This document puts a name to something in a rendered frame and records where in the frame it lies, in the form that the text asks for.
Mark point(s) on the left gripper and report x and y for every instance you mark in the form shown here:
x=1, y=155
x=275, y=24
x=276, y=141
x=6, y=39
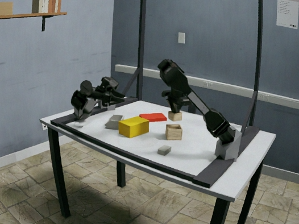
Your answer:
x=175, y=100

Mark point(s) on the red flat rectangular block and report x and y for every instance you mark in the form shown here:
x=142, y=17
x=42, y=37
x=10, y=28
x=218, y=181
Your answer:
x=154, y=117

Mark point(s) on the white open box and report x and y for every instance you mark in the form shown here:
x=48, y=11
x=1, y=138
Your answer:
x=113, y=122

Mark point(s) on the yellow foam block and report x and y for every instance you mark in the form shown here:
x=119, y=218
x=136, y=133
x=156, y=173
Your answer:
x=134, y=126

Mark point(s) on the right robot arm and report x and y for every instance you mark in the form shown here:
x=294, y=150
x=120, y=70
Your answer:
x=80, y=99

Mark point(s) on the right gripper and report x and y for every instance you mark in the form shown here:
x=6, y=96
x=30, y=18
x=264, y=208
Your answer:
x=112, y=96

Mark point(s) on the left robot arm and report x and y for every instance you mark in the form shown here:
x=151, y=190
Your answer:
x=176, y=79

